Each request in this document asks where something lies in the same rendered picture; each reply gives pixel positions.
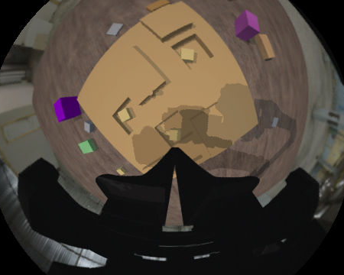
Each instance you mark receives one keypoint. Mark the tan puzzle board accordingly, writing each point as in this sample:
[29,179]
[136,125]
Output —
[209,99]

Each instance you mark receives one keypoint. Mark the light green flat block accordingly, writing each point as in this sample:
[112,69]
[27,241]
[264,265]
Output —
[87,146]

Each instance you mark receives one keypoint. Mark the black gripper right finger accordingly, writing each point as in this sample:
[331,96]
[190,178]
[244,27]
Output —
[197,188]

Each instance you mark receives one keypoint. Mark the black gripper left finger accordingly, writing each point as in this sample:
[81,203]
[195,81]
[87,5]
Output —
[151,188]

